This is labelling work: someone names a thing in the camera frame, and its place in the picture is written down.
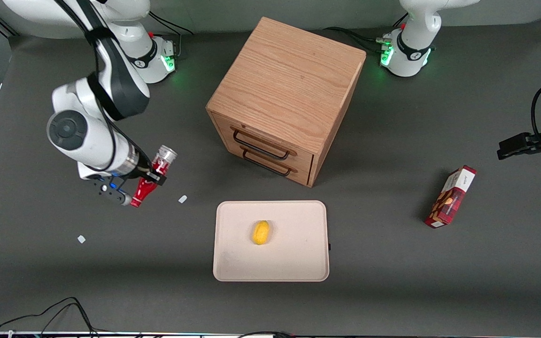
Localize black cable along right arm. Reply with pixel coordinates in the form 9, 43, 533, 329
54, 0, 156, 172

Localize white rectangular tray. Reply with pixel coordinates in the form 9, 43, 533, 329
213, 200, 330, 282

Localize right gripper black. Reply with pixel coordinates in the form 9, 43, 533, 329
127, 157, 168, 186

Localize yellow lemon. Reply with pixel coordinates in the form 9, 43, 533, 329
252, 220, 271, 246

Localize wooden drawer cabinet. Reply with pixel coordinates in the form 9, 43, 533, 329
206, 17, 367, 188

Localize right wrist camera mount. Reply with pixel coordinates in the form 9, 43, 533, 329
93, 176, 133, 207

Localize black cables at right arm base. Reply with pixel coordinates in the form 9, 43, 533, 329
147, 11, 194, 60

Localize black drawer handle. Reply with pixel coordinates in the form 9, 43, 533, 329
232, 129, 291, 161
242, 149, 293, 177

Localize black floor cables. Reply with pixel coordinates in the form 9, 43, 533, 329
0, 291, 100, 338

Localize red Coca-Cola bottle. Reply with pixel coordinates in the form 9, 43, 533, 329
130, 146, 178, 208

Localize red cookie box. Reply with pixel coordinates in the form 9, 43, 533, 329
424, 165, 477, 229

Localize black cables at arm base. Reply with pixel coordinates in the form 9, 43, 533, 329
147, 11, 194, 60
323, 13, 408, 55

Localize black cables at left arm base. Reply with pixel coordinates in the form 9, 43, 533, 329
323, 13, 408, 55

